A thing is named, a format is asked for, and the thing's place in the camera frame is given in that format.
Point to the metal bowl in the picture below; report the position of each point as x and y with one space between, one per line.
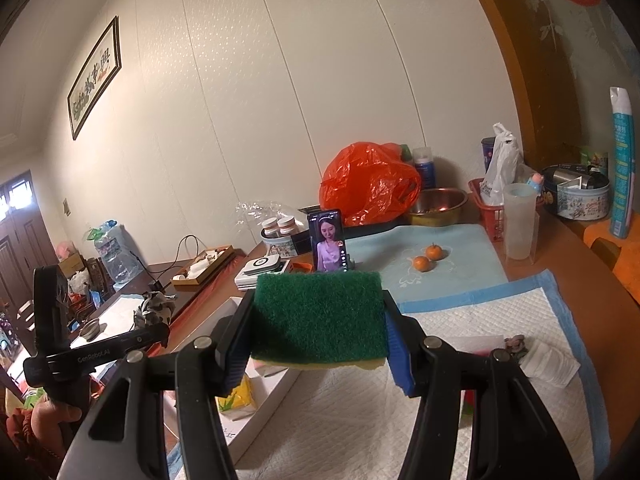
435 210

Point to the green packet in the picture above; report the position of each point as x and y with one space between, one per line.
594 156

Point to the orange plastic bag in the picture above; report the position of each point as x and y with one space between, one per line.
365 185

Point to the clear plastic pitcher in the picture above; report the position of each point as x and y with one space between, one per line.
520 225

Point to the red and green plush toy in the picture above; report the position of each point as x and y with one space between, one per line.
467 399

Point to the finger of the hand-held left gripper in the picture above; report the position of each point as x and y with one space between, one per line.
147 337

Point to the tangerine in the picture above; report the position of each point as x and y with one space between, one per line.
434 251
421 263

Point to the printed cookie tin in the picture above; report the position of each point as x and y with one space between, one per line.
580 202

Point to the wooden tray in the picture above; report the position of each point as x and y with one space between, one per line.
190 281

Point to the framed wall picture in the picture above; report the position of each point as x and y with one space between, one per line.
95 77

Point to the small blue pink bottle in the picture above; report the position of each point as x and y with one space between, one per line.
535 182

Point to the dark wooden door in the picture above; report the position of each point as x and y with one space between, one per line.
25 240

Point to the white pad on side table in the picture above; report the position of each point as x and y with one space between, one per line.
112 312

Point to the teal spray can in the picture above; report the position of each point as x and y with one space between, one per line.
622 170

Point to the grey brown knotted cloth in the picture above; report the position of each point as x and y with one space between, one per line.
515 344

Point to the white quilted pad blue border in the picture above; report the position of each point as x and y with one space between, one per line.
515 310

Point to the yellow packet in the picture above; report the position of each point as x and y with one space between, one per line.
242 397

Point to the round printed tin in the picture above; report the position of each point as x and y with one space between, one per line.
280 249

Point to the smartphone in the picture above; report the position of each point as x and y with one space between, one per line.
327 245

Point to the blue water jug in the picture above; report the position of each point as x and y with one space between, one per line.
117 260

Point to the clear plastic wrap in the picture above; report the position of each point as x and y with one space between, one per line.
255 210

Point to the person's left hand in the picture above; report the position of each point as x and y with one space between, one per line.
47 417

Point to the white cardboard box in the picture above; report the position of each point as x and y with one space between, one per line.
270 390

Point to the white paper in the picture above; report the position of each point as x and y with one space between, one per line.
547 364

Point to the white power bank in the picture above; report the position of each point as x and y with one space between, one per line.
264 264

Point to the light blue towel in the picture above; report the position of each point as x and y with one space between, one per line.
465 265

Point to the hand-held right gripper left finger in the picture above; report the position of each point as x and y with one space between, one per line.
234 367

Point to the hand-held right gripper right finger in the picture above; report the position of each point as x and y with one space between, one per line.
400 360

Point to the white plastic bag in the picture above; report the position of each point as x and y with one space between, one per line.
500 170

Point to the red plastic basket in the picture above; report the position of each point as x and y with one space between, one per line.
487 215

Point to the grey patterned cloth scrap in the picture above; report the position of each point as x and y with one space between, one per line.
152 307

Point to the person's left forearm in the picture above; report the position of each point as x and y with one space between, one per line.
20 447

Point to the grey bowl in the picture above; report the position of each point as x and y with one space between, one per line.
90 331

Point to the green and yellow scouring sponge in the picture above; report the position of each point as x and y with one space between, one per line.
315 315

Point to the dark blue spray can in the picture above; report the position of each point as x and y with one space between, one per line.
425 170

